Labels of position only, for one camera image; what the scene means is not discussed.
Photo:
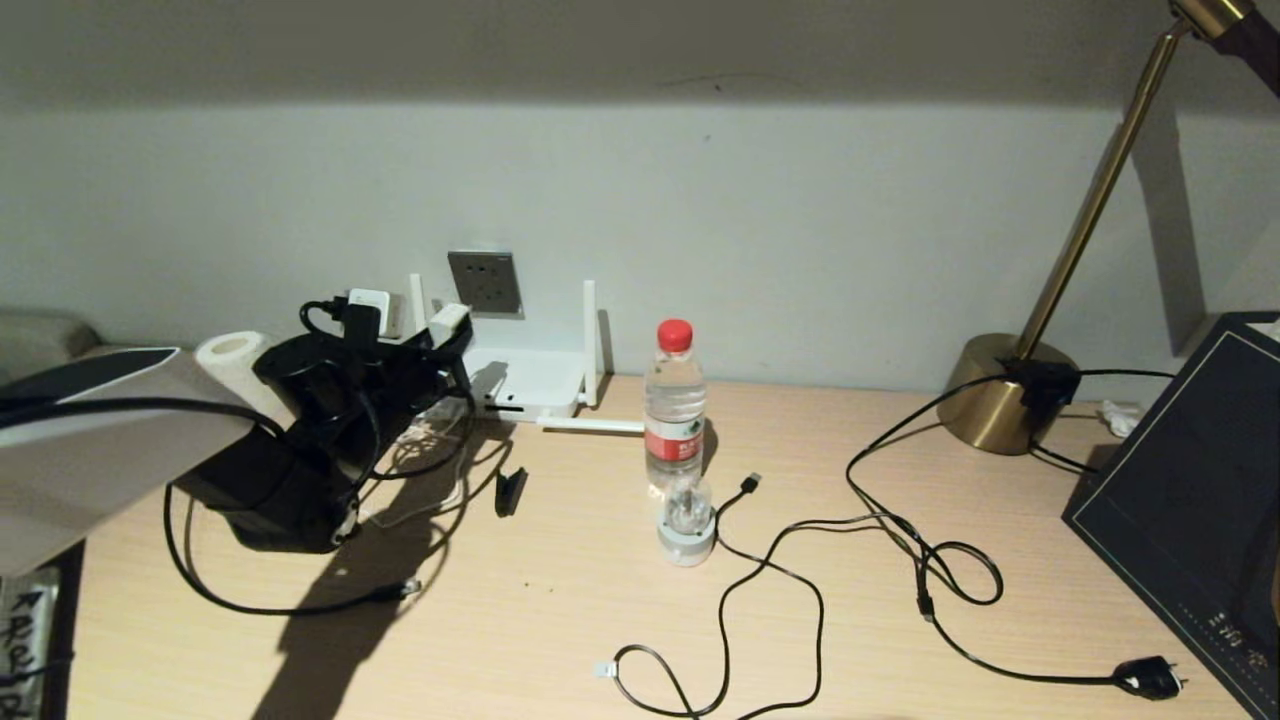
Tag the white power adapter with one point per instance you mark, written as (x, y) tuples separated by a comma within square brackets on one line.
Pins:
[(450, 325)]

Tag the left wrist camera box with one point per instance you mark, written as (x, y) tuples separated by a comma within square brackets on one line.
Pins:
[(370, 312)]

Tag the brass desk lamp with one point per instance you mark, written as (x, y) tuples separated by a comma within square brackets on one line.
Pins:
[(995, 410)]

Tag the small black clip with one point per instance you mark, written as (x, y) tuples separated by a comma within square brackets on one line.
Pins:
[(510, 492)]

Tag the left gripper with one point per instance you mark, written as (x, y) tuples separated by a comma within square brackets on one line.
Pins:
[(380, 400)]

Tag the white toilet paper roll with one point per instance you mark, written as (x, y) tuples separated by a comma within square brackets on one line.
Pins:
[(222, 350)]

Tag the black adapter block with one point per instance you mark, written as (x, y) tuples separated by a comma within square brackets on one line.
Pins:
[(1043, 385)]

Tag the grey wall socket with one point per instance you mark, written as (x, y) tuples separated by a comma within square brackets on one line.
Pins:
[(485, 283)]

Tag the white crumpled paper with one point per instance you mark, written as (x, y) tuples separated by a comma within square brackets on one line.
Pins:
[(1117, 418)]

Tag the grey cushion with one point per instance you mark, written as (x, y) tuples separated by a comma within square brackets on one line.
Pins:
[(40, 335)]

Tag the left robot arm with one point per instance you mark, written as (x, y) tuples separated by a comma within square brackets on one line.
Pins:
[(100, 450)]

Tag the white router with antennas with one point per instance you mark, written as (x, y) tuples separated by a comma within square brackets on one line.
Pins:
[(530, 380)]

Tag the small glass bulb night light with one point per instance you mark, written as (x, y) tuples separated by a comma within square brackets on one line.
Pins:
[(686, 535)]

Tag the water bottle with red cap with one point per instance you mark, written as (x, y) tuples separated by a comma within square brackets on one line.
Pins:
[(675, 400)]

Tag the dark gift bag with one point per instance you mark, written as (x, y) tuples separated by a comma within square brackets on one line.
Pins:
[(1180, 490)]

